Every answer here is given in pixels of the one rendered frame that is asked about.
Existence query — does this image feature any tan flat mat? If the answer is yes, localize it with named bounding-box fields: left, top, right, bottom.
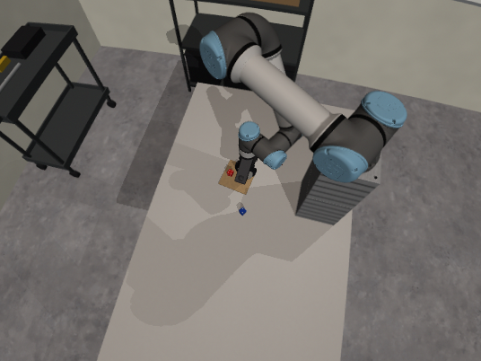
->
left=218, top=160, right=255, bottom=194

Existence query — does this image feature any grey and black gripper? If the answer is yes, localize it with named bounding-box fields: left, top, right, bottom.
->
left=235, top=155, right=258, bottom=180

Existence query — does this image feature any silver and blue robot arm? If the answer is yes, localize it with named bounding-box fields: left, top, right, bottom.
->
left=199, top=13, right=407, bottom=182

